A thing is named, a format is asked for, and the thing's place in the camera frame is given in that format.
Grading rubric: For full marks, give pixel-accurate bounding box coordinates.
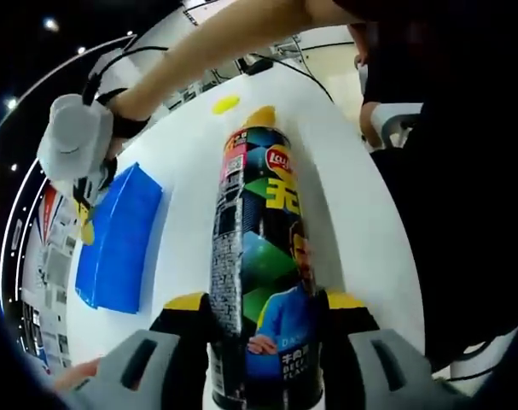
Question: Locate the black table cable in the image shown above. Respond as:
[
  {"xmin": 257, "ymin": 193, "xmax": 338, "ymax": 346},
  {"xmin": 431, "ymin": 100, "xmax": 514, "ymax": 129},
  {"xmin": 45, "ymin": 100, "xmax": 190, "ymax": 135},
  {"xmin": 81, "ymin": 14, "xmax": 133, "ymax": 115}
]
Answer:
[{"xmin": 258, "ymin": 52, "xmax": 337, "ymax": 104}]

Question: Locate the white grey chest device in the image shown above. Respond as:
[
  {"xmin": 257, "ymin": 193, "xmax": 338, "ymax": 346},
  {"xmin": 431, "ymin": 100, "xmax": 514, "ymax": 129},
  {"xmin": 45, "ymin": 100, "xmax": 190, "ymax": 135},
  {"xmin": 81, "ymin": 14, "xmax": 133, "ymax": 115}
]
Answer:
[{"xmin": 358, "ymin": 101, "xmax": 426, "ymax": 151}]

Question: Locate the black wrist strap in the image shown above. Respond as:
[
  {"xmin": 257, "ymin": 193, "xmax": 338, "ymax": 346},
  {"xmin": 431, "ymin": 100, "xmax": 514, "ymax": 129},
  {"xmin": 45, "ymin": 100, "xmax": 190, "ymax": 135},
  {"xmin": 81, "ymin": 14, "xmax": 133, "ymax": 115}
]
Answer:
[{"xmin": 108, "ymin": 87, "xmax": 154, "ymax": 140}]

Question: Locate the person's left hand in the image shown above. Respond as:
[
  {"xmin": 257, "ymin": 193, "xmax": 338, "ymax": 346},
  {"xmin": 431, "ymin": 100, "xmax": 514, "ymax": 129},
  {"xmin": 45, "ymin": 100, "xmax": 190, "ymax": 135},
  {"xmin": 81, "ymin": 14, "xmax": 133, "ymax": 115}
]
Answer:
[{"xmin": 52, "ymin": 357, "xmax": 102, "ymax": 392}]

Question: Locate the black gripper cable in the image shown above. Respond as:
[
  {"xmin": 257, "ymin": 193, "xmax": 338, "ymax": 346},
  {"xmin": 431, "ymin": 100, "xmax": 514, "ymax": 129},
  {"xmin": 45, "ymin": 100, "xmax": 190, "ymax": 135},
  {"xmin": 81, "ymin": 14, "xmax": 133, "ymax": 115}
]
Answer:
[{"xmin": 81, "ymin": 44, "xmax": 171, "ymax": 108}]

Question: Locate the blue plastic box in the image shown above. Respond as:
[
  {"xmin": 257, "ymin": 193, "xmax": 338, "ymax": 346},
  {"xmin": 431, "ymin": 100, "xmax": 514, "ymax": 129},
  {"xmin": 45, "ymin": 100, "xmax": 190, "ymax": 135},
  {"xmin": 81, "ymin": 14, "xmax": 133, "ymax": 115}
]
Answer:
[{"xmin": 73, "ymin": 161, "xmax": 164, "ymax": 316}]

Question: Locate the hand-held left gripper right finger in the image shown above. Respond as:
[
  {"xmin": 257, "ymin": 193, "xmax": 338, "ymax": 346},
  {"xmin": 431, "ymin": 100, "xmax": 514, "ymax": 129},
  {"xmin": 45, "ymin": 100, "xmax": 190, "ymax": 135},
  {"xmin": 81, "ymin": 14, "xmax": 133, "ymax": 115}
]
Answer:
[{"xmin": 322, "ymin": 290, "xmax": 460, "ymax": 410}]

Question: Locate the striped wall poster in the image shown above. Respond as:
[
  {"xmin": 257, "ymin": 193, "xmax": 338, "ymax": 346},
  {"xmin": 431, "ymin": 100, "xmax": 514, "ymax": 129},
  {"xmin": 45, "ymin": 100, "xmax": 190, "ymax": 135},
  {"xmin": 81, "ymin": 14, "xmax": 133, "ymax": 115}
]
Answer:
[{"xmin": 35, "ymin": 186, "xmax": 62, "ymax": 245}]

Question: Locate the patterned chip container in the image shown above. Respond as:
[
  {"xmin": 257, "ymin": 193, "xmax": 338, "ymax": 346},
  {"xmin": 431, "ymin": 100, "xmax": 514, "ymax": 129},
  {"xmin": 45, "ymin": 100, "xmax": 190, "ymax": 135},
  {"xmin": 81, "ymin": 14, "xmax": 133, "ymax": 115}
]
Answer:
[{"xmin": 207, "ymin": 121, "xmax": 330, "ymax": 407}]

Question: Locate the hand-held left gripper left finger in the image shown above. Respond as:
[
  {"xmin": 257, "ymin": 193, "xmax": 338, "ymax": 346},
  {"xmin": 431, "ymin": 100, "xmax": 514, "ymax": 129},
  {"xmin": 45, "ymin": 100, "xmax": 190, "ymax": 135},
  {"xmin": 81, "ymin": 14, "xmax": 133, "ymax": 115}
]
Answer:
[{"xmin": 70, "ymin": 292, "xmax": 212, "ymax": 410}]

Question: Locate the small black device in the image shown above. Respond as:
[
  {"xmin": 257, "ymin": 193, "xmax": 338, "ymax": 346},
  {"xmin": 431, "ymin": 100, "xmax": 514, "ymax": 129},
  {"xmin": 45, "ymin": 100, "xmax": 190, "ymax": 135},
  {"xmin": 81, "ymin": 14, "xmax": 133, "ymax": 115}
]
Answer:
[{"xmin": 240, "ymin": 58, "xmax": 274, "ymax": 78}]

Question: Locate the yellow chip container lid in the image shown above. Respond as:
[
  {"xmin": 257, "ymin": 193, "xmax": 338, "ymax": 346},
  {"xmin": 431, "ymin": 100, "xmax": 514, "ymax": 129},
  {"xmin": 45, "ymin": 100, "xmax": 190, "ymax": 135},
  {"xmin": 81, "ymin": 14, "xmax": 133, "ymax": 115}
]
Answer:
[{"xmin": 212, "ymin": 95, "xmax": 242, "ymax": 116}]

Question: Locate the person's dark-clothed torso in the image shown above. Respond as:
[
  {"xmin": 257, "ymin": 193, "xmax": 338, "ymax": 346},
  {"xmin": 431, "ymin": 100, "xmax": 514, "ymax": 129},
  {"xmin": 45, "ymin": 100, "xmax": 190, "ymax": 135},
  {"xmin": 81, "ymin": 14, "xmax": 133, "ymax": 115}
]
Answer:
[{"xmin": 346, "ymin": 0, "xmax": 518, "ymax": 373}]

